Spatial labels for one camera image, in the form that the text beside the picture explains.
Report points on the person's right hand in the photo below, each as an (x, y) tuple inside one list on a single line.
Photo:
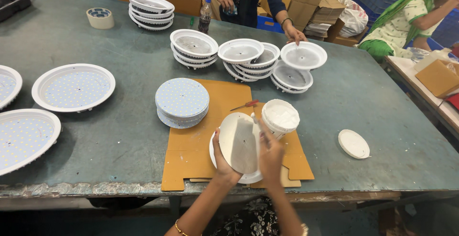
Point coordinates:
[(271, 160)]

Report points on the person's left hand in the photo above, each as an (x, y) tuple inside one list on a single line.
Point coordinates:
[(223, 164)]

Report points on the person's right fingers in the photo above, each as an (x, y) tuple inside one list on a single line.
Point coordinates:
[(269, 143)]

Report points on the white paste brush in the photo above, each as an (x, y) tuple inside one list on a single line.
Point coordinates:
[(257, 122)]

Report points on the white round lamp housing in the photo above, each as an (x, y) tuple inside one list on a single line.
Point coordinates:
[(238, 144)]

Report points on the white paste tub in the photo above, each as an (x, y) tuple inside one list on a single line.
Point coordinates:
[(280, 117)]

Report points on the stack of empty lamp housings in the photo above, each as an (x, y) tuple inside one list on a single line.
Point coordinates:
[(150, 8), (244, 55), (291, 78), (193, 46)]

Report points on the person's floral clothing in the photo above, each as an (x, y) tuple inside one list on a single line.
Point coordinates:
[(251, 218)]

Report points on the brown cardboard sheet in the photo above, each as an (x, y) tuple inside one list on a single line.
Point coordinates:
[(188, 157)]

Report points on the white tub lid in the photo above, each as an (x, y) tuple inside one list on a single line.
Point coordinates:
[(353, 144)]

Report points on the gold wristwatch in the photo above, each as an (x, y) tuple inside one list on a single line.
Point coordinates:
[(304, 230)]

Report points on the single empty lamp housing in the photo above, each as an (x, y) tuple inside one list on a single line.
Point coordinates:
[(304, 56)]

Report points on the stack of round LED boards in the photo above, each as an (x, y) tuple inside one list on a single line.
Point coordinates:
[(181, 98)]

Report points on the gold bangle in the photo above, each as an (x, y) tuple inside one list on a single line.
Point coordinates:
[(180, 228)]

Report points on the dark drink bottle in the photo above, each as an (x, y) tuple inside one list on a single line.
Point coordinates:
[(205, 19)]

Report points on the small green marker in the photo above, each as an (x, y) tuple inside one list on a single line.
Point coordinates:
[(192, 21)]

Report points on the heap of cardboard boxes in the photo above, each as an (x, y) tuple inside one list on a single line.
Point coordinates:
[(308, 3)]

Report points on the white plastic bag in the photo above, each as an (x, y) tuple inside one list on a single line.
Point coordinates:
[(353, 19)]

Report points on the side table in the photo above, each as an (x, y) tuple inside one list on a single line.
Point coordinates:
[(423, 96)]

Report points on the clear plastic bag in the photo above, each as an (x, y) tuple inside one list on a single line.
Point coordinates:
[(423, 55)]

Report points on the small brown cardboard box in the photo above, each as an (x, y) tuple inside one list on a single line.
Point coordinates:
[(435, 78)]

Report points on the lamp housing with LED board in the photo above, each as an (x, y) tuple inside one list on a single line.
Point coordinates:
[(23, 139), (7, 86), (74, 87)]

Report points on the beige tape roll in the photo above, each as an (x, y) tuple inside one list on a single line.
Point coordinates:
[(100, 19)]

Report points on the black plastic tray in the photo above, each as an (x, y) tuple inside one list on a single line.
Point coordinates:
[(14, 1)]

